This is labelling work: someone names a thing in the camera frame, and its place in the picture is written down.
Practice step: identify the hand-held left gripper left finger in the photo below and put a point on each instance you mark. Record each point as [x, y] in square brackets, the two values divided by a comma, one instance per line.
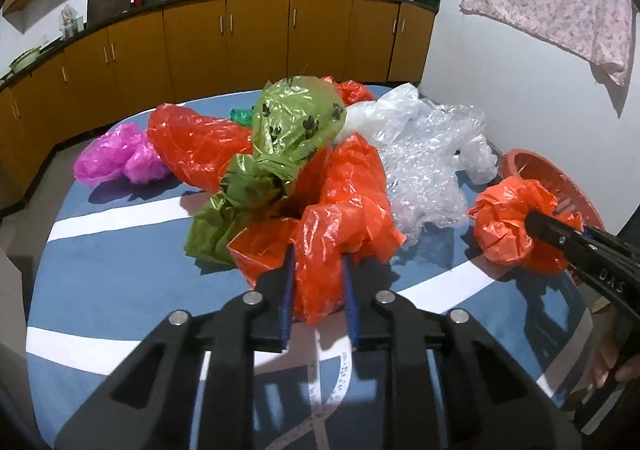
[286, 310]

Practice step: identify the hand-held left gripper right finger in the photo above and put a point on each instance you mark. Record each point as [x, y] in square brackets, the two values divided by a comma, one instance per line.
[351, 310]

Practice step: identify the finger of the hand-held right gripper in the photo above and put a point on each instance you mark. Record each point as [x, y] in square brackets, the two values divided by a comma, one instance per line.
[552, 230]

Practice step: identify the small balled orange plastic bag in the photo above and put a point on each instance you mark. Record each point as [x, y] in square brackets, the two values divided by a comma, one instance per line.
[505, 225]

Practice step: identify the red plastic basket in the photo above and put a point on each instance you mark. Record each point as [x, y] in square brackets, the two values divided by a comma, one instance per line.
[545, 170]

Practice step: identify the green plastic bag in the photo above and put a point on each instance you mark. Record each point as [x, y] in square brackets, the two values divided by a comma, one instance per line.
[242, 116]

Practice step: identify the person's right hand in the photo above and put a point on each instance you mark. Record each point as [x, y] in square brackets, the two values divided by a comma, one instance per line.
[602, 360]

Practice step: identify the clear plastic bag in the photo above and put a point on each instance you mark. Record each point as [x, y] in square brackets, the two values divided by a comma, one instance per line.
[477, 155]

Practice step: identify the clear bubble wrap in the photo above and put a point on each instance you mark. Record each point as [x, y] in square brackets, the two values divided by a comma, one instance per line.
[430, 165]

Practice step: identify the blue mat with white stripes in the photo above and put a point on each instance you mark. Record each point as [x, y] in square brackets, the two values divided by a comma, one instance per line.
[150, 250]

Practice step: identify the olive paw-print plastic bag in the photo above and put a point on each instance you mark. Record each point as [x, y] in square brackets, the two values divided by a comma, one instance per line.
[280, 130]

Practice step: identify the large orange plastic bag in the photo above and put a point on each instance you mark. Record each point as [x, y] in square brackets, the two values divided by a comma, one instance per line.
[195, 145]

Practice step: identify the white translucent plastic bag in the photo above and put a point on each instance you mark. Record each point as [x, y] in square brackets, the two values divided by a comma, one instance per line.
[385, 115]

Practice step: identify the magenta plastic bag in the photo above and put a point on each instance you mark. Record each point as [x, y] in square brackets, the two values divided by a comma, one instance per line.
[147, 163]
[102, 155]

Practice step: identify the yellow wooden base cabinets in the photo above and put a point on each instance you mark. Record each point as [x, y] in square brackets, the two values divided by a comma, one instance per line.
[195, 50]

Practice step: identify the dark cutting board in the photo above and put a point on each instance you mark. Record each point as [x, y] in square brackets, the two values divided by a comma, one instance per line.
[109, 3]

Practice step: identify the glass jar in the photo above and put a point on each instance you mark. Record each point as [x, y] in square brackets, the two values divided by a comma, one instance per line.
[70, 23]

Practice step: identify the pale green enamel pot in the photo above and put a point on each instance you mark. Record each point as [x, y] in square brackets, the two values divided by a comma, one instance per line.
[25, 59]

